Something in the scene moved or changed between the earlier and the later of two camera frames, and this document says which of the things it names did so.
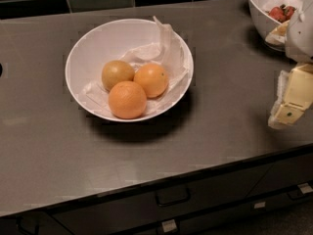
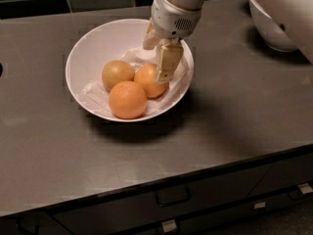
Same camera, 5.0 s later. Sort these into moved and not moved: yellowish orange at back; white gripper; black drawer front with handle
Moved: white gripper
Not moved: black drawer front with handle; yellowish orange at back
